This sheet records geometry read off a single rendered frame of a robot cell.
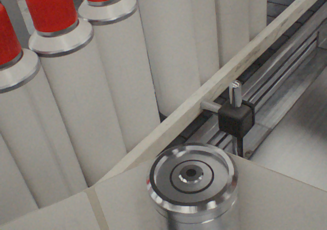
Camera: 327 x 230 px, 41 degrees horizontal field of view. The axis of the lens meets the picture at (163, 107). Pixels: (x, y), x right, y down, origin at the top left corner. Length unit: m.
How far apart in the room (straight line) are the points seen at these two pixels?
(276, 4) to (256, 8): 0.15
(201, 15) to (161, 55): 0.06
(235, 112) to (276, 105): 0.16
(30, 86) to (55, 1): 0.06
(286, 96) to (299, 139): 0.14
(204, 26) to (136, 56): 0.12
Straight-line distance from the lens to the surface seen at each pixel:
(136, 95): 0.40
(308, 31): 0.64
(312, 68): 0.65
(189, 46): 0.44
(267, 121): 0.55
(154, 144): 0.42
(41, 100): 0.33
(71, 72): 0.34
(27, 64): 0.32
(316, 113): 0.49
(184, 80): 0.45
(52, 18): 0.33
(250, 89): 0.53
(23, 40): 0.49
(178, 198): 0.17
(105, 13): 0.36
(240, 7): 0.51
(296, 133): 0.47
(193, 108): 0.45
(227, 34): 0.52
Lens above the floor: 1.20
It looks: 39 degrees down
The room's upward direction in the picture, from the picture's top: 10 degrees counter-clockwise
